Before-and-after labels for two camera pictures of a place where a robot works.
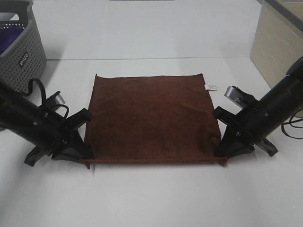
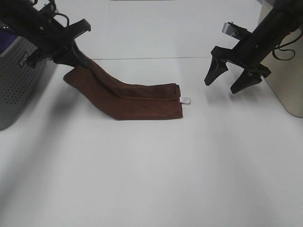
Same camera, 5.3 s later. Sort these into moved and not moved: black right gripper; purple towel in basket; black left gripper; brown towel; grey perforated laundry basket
Moved: brown towel; black left gripper; black right gripper
Not moved: purple towel in basket; grey perforated laundry basket
